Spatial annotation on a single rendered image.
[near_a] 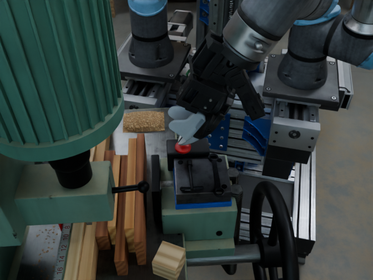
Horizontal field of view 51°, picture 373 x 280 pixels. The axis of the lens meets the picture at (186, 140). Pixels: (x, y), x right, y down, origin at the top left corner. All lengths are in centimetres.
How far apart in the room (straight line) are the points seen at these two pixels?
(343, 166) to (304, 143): 102
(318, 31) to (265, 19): 61
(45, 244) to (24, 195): 29
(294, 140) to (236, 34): 69
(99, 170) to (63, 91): 23
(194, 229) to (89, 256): 19
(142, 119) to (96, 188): 37
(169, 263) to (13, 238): 24
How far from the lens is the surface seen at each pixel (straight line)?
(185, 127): 65
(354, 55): 113
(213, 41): 56
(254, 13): 55
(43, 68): 40
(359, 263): 188
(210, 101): 61
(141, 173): 73
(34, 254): 89
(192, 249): 76
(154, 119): 93
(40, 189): 62
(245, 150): 142
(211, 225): 73
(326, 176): 214
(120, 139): 91
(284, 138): 120
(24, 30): 38
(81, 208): 62
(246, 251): 81
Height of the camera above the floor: 152
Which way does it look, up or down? 44 degrees down
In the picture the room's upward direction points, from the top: straight up
